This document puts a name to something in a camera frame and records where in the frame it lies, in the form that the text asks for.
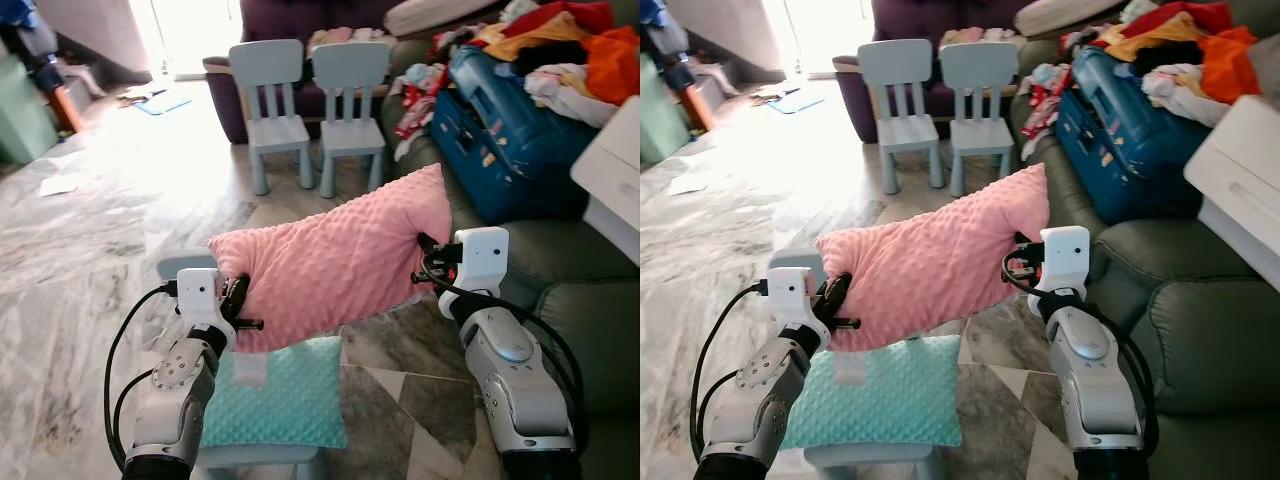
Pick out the pink dotted pillow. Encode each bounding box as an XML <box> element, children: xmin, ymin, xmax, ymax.
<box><xmin>815</xmin><ymin>163</ymin><xmax>1051</xmax><ymax>354</ymax></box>
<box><xmin>207</xmin><ymin>163</ymin><xmax>453</xmax><ymax>354</ymax></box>

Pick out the dark green leather sofa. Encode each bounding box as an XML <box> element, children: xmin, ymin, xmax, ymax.
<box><xmin>1040</xmin><ymin>215</ymin><xmax>1280</xmax><ymax>480</ymax></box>
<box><xmin>430</xmin><ymin>215</ymin><xmax>641</xmax><ymax>480</ymax></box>
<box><xmin>1010</xmin><ymin>90</ymin><xmax>1086</xmax><ymax>216</ymax></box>
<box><xmin>380</xmin><ymin>90</ymin><xmax>471</xmax><ymax>216</ymax></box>

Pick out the teal dotted pillow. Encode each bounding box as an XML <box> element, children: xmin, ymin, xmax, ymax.
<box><xmin>780</xmin><ymin>335</ymin><xmax>963</xmax><ymax>451</ymax></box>
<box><xmin>200</xmin><ymin>335</ymin><xmax>349</xmax><ymax>451</ymax></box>

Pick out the dark purple sofa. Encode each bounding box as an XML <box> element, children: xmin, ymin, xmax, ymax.
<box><xmin>835</xmin><ymin>0</ymin><xmax>1033</xmax><ymax>146</ymax></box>
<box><xmin>205</xmin><ymin>0</ymin><xmax>403</xmax><ymax>146</ymax></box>

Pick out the blue hard suitcase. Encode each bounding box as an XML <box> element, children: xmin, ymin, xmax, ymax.
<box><xmin>430</xmin><ymin>45</ymin><xmax>601</xmax><ymax>226</ymax></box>
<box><xmin>1055</xmin><ymin>45</ymin><xmax>1217</xmax><ymax>226</ymax></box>

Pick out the red white patterned cloth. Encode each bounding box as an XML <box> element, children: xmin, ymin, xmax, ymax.
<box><xmin>395</xmin><ymin>65</ymin><xmax>451</xmax><ymax>141</ymax></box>
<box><xmin>1020</xmin><ymin>65</ymin><xmax>1077</xmax><ymax>141</ymax></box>

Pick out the white plastic storage box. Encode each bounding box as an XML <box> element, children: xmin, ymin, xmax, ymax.
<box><xmin>570</xmin><ymin>95</ymin><xmax>641</xmax><ymax>264</ymax></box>
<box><xmin>1183</xmin><ymin>95</ymin><xmax>1280</xmax><ymax>293</ymax></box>

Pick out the white garment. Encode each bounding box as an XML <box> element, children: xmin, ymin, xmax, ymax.
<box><xmin>1140</xmin><ymin>65</ymin><xmax>1237</xmax><ymax>127</ymax></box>
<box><xmin>525</xmin><ymin>65</ymin><xmax>621</xmax><ymax>127</ymax></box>

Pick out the mustard yellow garment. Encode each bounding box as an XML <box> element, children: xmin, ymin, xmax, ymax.
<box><xmin>475</xmin><ymin>15</ymin><xmax>591</xmax><ymax>63</ymax></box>
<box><xmin>1100</xmin><ymin>15</ymin><xmax>1216</xmax><ymax>63</ymax></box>

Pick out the cream cushion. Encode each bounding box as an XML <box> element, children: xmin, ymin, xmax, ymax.
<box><xmin>1012</xmin><ymin>0</ymin><xmax>1131</xmax><ymax>39</ymax></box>
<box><xmin>385</xmin><ymin>0</ymin><xmax>501</xmax><ymax>39</ymax></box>

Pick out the pale green cabinet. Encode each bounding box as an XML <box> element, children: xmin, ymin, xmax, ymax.
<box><xmin>640</xmin><ymin>55</ymin><xmax>692</xmax><ymax>166</ymax></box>
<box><xmin>0</xmin><ymin>55</ymin><xmax>59</xmax><ymax>166</ymax></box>

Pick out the orange garment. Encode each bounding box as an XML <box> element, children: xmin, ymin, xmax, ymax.
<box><xmin>1195</xmin><ymin>28</ymin><xmax>1263</xmax><ymax>107</ymax></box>
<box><xmin>580</xmin><ymin>28</ymin><xmax>641</xmax><ymax>107</ymax></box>

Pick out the red garment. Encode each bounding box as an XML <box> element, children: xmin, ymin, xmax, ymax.
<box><xmin>490</xmin><ymin>0</ymin><xmax>616</xmax><ymax>41</ymax></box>
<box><xmin>1120</xmin><ymin>0</ymin><xmax>1237</xmax><ymax>41</ymax></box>

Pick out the blue cloth bundle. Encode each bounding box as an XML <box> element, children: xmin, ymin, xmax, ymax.
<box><xmin>0</xmin><ymin>0</ymin><xmax>63</xmax><ymax>91</ymax></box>
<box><xmin>640</xmin><ymin>0</ymin><xmax>694</xmax><ymax>91</ymax></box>

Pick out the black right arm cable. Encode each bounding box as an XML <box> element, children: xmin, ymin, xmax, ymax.
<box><xmin>1003</xmin><ymin>255</ymin><xmax>1161</xmax><ymax>451</ymax></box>
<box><xmin>420</xmin><ymin>250</ymin><xmax>589</xmax><ymax>451</ymax></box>

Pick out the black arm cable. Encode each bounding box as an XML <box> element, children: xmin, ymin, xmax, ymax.
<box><xmin>420</xmin><ymin>250</ymin><xmax>589</xmax><ymax>451</ymax></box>
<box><xmin>103</xmin><ymin>283</ymin><xmax>182</xmax><ymax>471</ymax></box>
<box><xmin>690</xmin><ymin>280</ymin><xmax>772</xmax><ymax>471</ymax></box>
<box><xmin>1003</xmin><ymin>255</ymin><xmax>1161</xmax><ymax>451</ymax></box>

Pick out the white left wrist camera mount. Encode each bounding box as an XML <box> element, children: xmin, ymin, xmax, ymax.
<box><xmin>765</xmin><ymin>265</ymin><xmax>832</xmax><ymax>351</ymax></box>
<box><xmin>175</xmin><ymin>267</ymin><xmax>237</xmax><ymax>351</ymax></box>

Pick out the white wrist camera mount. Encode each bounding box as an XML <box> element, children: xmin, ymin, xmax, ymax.
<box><xmin>175</xmin><ymin>267</ymin><xmax>237</xmax><ymax>351</ymax></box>
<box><xmin>765</xmin><ymin>265</ymin><xmax>832</xmax><ymax>351</ymax></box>
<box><xmin>1030</xmin><ymin>226</ymin><xmax>1092</xmax><ymax>303</ymax></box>
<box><xmin>438</xmin><ymin>227</ymin><xmax>511</xmax><ymax>321</ymax></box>

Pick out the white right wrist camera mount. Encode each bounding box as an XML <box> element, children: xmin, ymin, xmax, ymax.
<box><xmin>438</xmin><ymin>227</ymin><xmax>511</xmax><ymax>321</ymax></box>
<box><xmin>1030</xmin><ymin>226</ymin><xmax>1092</xmax><ymax>303</ymax></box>

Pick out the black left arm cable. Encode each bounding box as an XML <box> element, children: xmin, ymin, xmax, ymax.
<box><xmin>690</xmin><ymin>280</ymin><xmax>772</xmax><ymax>471</ymax></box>
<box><xmin>103</xmin><ymin>283</ymin><xmax>182</xmax><ymax>471</ymax></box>

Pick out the brown wooden post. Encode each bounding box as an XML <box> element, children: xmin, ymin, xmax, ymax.
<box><xmin>685</xmin><ymin>75</ymin><xmax>720</xmax><ymax>134</ymax></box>
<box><xmin>50</xmin><ymin>80</ymin><xmax>87</xmax><ymax>134</ymax></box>

